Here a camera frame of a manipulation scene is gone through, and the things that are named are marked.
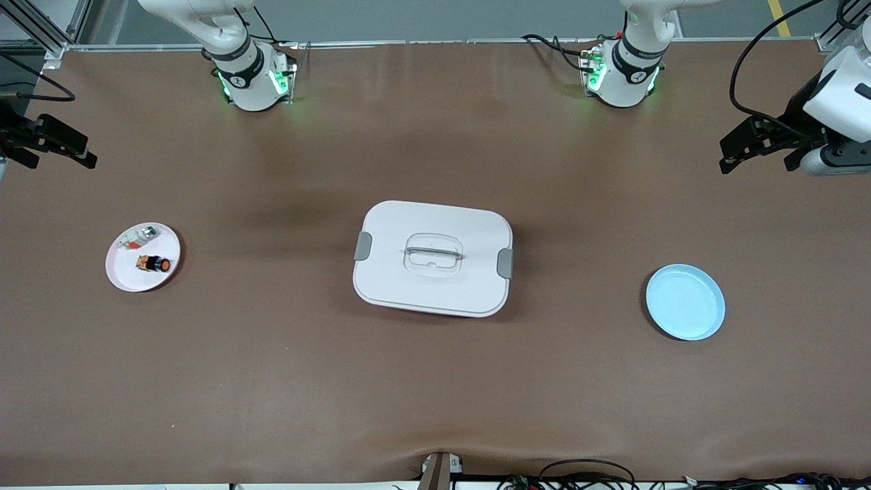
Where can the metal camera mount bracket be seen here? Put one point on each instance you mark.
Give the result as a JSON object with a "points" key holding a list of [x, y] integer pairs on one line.
{"points": [[435, 473]]}

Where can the light blue round plate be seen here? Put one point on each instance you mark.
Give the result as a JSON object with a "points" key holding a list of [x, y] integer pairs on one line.
{"points": [[684, 303]]}

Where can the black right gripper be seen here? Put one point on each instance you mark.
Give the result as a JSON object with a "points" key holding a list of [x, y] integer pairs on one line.
{"points": [[15, 132]]}

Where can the brown table mat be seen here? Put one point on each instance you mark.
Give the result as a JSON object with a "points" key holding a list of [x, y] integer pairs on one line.
{"points": [[272, 374]]}

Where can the silver table edge rail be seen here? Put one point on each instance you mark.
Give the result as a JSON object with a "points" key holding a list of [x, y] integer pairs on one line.
{"points": [[442, 42]]}

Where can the pink round plate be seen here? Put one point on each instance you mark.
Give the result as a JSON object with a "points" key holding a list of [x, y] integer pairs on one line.
{"points": [[133, 279]]}

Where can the white and red switch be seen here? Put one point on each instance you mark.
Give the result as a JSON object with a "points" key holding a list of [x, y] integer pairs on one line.
{"points": [[144, 235]]}

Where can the orange and black switch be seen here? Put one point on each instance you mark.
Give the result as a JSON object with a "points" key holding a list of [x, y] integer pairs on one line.
{"points": [[160, 264]]}

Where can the white lidded plastic box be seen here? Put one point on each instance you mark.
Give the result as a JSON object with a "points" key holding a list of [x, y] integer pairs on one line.
{"points": [[435, 286]]}

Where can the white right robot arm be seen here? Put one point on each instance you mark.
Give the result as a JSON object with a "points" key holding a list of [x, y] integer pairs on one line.
{"points": [[252, 88]]}

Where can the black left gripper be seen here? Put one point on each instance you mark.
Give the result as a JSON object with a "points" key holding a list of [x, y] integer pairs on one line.
{"points": [[797, 117]]}

